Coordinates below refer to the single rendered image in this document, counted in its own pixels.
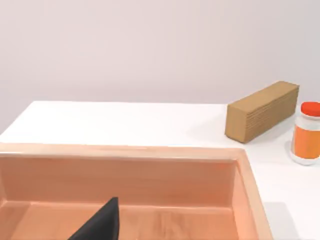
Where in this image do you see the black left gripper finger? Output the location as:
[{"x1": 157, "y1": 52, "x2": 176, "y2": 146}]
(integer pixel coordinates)
[{"x1": 67, "y1": 196, "x2": 123, "y2": 240}]

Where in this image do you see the shallow salmon-coloured box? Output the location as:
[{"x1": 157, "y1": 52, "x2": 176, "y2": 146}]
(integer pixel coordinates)
[{"x1": 0, "y1": 142, "x2": 274, "y2": 240}]

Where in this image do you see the brown cardboard block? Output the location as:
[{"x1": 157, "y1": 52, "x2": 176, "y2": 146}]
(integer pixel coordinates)
[{"x1": 224, "y1": 80, "x2": 301, "y2": 144}]

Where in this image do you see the white orange-labelled bottle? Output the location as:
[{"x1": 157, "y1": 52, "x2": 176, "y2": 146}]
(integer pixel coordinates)
[{"x1": 289, "y1": 101, "x2": 320, "y2": 166}]

